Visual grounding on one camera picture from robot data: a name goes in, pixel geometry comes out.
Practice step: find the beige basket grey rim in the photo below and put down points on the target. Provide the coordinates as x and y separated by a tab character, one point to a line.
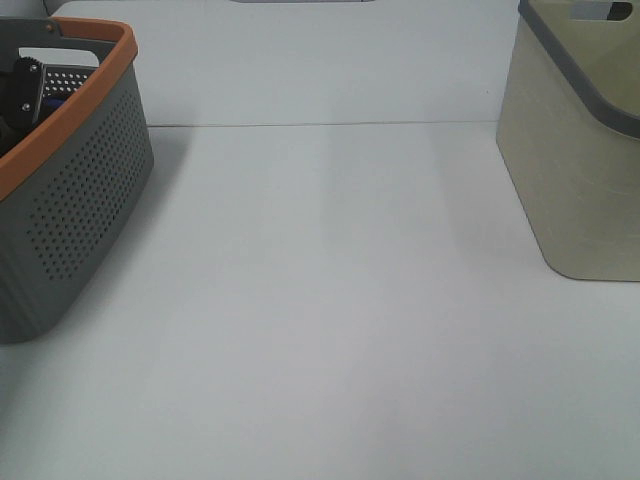
568	133

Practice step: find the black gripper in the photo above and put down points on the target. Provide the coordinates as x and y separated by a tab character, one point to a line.
21	94

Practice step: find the grey perforated basket orange rim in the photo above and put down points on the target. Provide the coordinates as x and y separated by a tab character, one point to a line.
69	186

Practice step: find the blue cloth in basket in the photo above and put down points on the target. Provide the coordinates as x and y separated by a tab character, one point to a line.
51	104

